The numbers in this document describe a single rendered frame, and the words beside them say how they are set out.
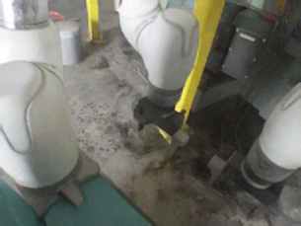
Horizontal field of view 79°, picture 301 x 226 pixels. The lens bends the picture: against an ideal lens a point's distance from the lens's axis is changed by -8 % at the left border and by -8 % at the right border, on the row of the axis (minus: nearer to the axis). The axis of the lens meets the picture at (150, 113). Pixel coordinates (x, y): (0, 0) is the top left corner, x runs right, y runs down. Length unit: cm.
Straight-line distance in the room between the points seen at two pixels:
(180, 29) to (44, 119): 27
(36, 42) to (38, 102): 17
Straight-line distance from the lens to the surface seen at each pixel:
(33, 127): 33
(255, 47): 142
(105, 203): 48
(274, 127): 37
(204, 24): 103
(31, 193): 50
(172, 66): 40
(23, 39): 46
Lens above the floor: 117
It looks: 45 degrees down
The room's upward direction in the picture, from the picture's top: 9 degrees clockwise
